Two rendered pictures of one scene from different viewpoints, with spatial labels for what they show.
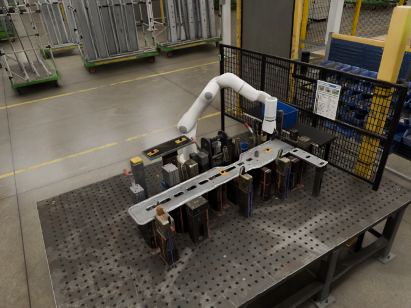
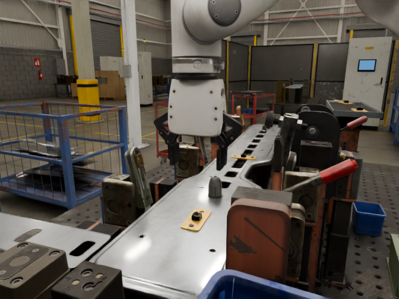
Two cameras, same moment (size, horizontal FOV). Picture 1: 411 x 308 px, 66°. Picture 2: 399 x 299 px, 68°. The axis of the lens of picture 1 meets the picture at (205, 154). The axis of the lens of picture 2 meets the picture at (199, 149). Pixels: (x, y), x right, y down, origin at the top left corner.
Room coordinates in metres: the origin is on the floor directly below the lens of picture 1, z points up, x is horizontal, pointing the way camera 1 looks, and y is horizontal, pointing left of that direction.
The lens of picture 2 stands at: (2.56, -0.79, 1.28)
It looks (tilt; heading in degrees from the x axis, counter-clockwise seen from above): 15 degrees down; 145
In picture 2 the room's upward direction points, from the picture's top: straight up
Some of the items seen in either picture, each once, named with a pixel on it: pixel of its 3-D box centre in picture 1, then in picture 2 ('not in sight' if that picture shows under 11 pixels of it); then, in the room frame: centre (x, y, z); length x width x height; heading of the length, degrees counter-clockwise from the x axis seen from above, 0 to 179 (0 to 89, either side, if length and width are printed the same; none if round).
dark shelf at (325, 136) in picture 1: (285, 124); not in sight; (2.53, -0.73, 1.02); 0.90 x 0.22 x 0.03; 36
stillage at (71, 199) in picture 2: not in sight; (56, 153); (-0.70, -0.31, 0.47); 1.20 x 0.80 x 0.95; 30
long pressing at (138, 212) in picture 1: (221, 174); (242, 156); (1.83, -0.10, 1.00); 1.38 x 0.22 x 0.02; 126
